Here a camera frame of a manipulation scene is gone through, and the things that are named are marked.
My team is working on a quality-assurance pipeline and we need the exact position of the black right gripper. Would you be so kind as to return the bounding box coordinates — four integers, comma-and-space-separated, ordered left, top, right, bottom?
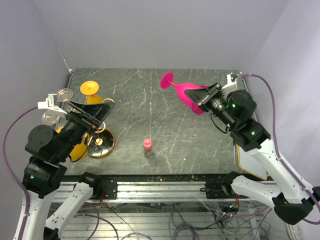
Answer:
184, 82, 236, 129

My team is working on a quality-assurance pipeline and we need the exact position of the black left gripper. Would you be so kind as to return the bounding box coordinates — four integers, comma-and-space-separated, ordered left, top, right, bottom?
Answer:
54, 98, 114, 161

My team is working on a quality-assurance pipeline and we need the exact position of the yellow wine glass front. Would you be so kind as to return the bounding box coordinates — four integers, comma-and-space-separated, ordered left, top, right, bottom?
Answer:
69, 133, 89, 163

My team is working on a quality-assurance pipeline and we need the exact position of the yellow wine glass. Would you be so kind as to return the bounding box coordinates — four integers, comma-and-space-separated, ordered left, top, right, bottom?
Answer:
80, 80, 103, 104
69, 133, 89, 163

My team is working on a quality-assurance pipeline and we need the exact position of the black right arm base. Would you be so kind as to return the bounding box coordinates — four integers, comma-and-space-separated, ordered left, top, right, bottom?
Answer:
199, 182, 236, 200

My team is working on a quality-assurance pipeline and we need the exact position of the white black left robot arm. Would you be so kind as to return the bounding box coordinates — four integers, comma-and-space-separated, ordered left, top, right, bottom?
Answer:
14, 100, 115, 240

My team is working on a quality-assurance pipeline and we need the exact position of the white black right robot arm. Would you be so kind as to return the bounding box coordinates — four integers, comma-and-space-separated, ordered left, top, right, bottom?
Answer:
184, 83, 320, 225

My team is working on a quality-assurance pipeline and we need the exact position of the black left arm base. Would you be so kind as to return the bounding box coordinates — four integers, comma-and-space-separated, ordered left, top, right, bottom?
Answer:
90, 177, 118, 200

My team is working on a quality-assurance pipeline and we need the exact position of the yellow wine glass rear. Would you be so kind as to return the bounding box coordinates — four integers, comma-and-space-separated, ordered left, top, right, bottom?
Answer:
80, 80, 103, 104

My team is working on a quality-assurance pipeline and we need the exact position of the clear wine glass rear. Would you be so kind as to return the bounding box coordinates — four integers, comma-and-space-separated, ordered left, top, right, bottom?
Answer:
56, 88, 73, 103

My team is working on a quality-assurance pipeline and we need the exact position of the small pink bottle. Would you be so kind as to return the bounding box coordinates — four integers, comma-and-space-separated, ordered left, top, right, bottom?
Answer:
142, 138, 153, 157

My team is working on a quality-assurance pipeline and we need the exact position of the white board yellow rim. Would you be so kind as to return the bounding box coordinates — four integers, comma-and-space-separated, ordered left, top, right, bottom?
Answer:
234, 144, 268, 181

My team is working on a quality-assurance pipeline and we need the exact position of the gold wire glass rack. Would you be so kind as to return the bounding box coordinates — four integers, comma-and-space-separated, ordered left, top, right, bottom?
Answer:
85, 98, 115, 158

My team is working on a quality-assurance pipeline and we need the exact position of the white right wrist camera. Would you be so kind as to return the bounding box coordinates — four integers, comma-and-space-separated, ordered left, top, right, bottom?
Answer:
222, 73, 238, 96

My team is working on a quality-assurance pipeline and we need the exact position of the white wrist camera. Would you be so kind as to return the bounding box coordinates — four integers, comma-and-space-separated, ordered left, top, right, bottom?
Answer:
37, 93, 68, 116
222, 73, 238, 96

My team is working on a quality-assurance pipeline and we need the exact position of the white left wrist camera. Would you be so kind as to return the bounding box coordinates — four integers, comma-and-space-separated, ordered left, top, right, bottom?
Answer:
37, 93, 68, 116

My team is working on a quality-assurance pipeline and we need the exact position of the aluminium rail frame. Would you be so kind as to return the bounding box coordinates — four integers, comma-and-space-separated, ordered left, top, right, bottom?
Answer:
23, 178, 301, 240

